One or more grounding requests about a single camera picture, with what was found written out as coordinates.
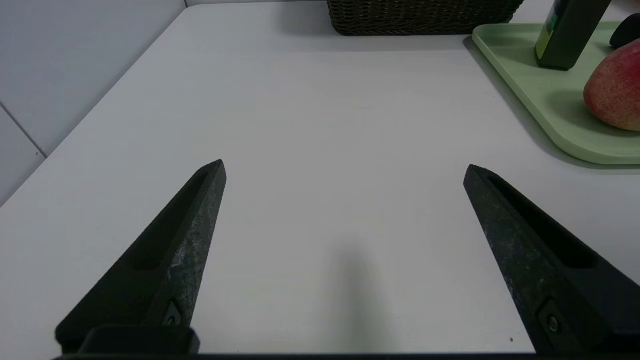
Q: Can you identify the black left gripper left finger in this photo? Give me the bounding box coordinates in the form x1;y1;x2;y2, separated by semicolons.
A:
55;159;227;356

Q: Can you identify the light green plastic tray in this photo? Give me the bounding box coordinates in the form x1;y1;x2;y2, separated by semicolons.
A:
472;21;640;166

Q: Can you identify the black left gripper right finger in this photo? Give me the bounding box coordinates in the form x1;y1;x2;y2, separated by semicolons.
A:
463;164;640;357

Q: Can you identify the dark brown wicker basket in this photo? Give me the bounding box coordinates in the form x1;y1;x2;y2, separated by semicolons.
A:
327;0;526;37

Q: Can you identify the red peach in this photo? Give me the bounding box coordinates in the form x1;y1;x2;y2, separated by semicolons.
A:
583;39;640;132

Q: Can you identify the dark green spray bottle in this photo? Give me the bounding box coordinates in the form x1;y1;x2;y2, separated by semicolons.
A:
535;0;612;71

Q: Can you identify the black glasses case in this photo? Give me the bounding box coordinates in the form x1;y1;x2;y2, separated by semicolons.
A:
610;13;640;49

